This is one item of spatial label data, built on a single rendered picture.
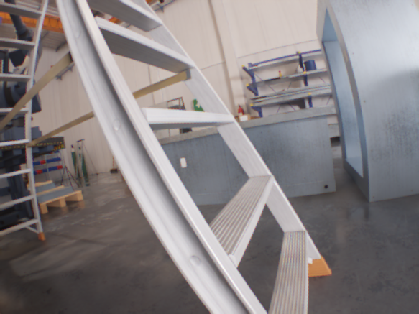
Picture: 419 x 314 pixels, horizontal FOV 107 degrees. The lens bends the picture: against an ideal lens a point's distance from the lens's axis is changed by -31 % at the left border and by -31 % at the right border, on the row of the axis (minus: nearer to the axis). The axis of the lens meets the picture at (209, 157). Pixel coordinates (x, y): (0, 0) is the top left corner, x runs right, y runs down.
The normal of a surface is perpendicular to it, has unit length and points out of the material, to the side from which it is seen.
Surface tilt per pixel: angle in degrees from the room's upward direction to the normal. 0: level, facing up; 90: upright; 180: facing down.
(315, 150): 90
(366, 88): 90
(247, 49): 90
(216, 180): 90
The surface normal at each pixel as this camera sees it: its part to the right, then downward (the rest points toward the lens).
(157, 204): -0.39, 0.11
